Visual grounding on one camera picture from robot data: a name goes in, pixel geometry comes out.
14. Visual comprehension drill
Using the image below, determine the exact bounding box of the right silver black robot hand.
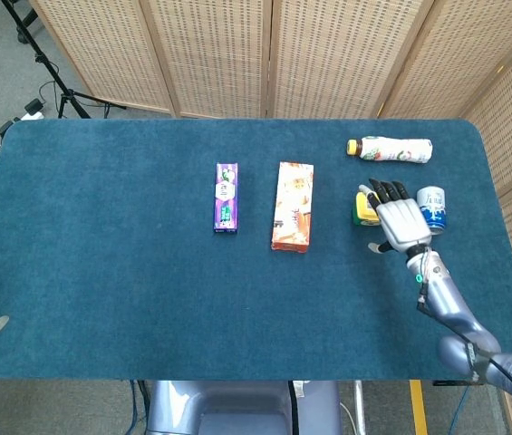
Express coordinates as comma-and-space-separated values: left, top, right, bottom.
357, 178, 434, 255

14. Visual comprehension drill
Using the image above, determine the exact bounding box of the orange snack box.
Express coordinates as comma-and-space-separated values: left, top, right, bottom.
270, 161, 315, 254

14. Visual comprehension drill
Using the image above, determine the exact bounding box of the white bottle with yellow cap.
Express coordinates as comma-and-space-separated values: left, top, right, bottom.
346, 136, 434, 164

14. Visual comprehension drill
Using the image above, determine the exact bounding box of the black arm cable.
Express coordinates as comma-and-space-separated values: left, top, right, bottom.
416, 253, 512, 435

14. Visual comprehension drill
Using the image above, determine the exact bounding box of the blue-grey robot torso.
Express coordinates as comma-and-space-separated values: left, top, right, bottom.
145, 380, 343, 435

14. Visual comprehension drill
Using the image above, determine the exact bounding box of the blue table cloth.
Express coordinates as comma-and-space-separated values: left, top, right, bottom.
0, 118, 512, 382

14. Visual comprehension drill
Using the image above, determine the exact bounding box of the blue cable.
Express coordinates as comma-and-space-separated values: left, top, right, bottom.
445, 384, 470, 435
129, 380, 149, 435

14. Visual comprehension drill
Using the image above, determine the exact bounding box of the purple toothpaste box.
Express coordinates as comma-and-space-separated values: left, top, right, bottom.
212, 162, 239, 235

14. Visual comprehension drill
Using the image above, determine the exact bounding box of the blue and white can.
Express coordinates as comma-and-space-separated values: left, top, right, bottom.
416, 186, 448, 236

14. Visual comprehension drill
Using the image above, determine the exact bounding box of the metal table leg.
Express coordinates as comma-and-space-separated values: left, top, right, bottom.
353, 380, 368, 435

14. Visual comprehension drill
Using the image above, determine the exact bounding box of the green tub with yellow lid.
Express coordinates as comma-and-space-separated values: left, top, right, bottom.
351, 190, 382, 227

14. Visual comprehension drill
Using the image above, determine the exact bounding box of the black tripod stand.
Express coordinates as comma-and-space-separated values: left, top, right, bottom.
0, 0, 128, 120

